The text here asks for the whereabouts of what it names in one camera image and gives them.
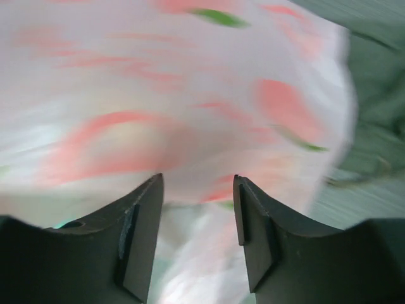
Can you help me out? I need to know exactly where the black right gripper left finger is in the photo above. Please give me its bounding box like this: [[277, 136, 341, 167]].
[[1, 174, 164, 304]]

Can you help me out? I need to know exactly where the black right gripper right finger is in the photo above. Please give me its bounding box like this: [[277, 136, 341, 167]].
[[233, 175, 404, 304]]

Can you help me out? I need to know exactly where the olive green cloth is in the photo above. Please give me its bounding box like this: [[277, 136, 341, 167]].
[[290, 0, 405, 197]]

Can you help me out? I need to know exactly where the pink plastic bag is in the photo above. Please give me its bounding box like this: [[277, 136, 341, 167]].
[[1, 1, 356, 303]]

